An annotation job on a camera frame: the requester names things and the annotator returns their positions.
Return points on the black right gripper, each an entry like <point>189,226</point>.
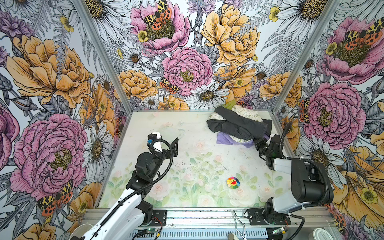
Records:
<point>258,142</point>

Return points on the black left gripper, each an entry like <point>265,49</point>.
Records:
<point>175,144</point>

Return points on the purple cloth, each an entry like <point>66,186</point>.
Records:
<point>225,139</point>

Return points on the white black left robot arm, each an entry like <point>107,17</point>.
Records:
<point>131,210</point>

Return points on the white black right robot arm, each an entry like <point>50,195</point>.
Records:
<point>310,184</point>

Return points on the dark grey cloth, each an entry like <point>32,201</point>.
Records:
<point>238,126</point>

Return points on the white green-printed cloth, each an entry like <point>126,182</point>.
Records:
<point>244,112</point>

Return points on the green cloth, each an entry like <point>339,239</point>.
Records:
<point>230,105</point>

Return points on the rainbow flower sticker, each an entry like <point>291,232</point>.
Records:
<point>233,183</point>

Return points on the green circuit board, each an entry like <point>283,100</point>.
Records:
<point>153,231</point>

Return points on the white round lid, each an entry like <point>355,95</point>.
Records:
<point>320,234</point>

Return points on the white paper cup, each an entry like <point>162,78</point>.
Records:
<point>80,231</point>

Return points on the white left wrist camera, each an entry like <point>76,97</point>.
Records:
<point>157,142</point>

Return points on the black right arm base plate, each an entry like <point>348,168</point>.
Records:
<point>257,217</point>

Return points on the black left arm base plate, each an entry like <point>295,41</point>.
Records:
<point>155,218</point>

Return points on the aluminium front rail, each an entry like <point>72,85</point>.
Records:
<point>188,218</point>

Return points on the aluminium right corner post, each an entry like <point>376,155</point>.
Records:
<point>323,22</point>

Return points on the aluminium corner post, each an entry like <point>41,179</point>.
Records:
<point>323,22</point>
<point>93,33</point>

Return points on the aluminium left corner post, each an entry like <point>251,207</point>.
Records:
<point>93,33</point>

